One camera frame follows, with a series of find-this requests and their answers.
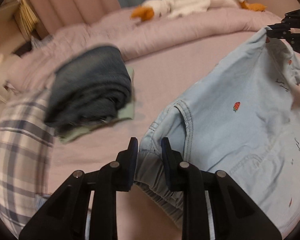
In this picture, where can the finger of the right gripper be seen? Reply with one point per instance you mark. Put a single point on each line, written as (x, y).
(279, 26)
(278, 33)

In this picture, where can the light green folded garment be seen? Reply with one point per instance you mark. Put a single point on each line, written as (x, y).
(126, 113)

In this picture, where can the plaid pillow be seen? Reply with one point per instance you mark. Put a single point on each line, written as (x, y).
(25, 145)

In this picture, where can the blue crumpled garment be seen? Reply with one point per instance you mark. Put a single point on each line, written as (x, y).
(40, 200)

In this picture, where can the cream headboard shelf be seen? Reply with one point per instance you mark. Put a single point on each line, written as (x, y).
(17, 23)

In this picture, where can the dark blue folded jeans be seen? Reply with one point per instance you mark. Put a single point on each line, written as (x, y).
(89, 88)

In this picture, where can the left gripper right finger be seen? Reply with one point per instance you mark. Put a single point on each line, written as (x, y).
(213, 203)

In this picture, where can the light blue denim pants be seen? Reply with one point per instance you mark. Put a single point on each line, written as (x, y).
(240, 118)

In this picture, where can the lilac duvet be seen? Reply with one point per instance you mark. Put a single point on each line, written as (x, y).
(34, 69)

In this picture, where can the white goose plush toy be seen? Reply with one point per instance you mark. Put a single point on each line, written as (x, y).
(151, 9)

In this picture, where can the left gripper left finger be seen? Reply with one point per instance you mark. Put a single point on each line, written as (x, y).
(85, 200)

